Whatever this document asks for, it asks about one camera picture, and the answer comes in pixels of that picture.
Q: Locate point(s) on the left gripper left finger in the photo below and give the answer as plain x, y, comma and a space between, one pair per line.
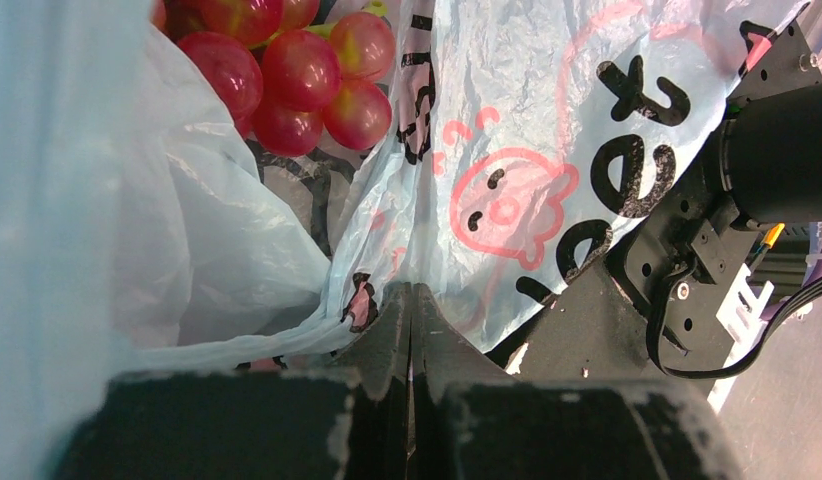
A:
377, 442

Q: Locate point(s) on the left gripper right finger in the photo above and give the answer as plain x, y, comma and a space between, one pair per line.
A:
446, 367

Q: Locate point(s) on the light blue plastic bag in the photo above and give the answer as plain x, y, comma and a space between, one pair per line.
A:
135, 234

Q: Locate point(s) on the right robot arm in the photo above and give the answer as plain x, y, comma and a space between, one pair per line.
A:
770, 157

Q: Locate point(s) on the red fake grape bunch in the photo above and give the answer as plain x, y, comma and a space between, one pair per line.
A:
284, 78

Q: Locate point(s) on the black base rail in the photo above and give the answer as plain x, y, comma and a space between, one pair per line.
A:
671, 295

